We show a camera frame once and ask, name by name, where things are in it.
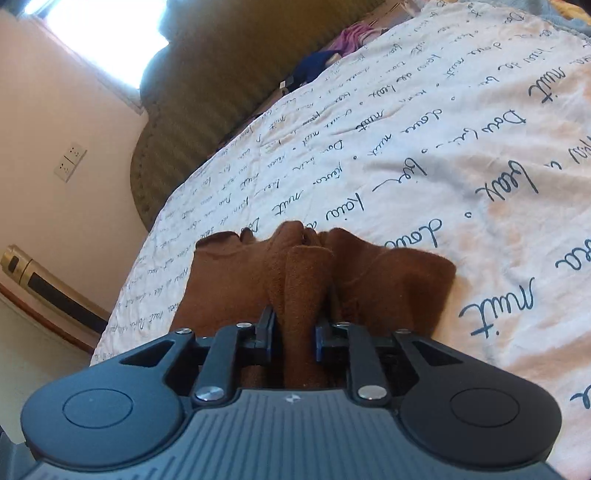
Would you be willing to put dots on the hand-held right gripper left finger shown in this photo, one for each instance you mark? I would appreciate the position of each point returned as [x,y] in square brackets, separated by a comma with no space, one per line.
[272,339]

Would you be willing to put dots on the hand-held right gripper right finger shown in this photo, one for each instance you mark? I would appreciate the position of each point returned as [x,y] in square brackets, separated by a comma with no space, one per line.
[319,345]

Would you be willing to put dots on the brown knitted garment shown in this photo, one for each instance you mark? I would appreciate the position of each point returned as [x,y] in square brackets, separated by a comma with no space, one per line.
[378,277]

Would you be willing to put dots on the white script printed blanket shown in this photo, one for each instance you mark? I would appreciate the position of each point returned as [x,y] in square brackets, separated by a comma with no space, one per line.
[438,152]

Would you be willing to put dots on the beige standing air conditioner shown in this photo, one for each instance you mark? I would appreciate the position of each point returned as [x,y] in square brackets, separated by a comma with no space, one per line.
[51,290]

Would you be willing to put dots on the olive striped upholstered headboard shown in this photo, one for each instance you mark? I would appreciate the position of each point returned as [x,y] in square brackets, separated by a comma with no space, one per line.
[207,92]

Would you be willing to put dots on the dark blue cloth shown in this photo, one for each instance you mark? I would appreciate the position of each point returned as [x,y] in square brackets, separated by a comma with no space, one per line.
[316,67]

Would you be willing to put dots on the pink cloth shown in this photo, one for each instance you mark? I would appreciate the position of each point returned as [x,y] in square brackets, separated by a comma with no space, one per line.
[358,37]

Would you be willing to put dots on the bright window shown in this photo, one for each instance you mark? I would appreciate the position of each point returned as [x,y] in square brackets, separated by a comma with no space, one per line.
[92,37]

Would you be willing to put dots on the grey yellow blanket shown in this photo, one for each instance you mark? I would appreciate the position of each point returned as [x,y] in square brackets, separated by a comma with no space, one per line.
[570,11]

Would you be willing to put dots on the wooden door frame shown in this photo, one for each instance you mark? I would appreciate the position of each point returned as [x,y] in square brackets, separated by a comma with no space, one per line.
[46,321]

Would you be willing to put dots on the white wall socket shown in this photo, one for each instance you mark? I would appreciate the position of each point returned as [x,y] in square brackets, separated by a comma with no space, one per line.
[63,170]
[76,155]

